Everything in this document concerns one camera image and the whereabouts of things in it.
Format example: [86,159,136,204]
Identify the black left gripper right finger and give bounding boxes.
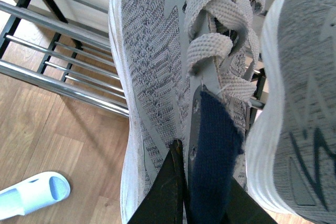
[222,178,277,224]

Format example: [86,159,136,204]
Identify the light blue slipper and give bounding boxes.
[1,172,71,220]

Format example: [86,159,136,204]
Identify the grey knit sneaker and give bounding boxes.
[109,0,265,223]
[245,0,335,223]

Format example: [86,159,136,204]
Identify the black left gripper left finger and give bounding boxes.
[128,139,187,223]

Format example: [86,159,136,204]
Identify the black metal shoe rack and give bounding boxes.
[0,0,266,130]

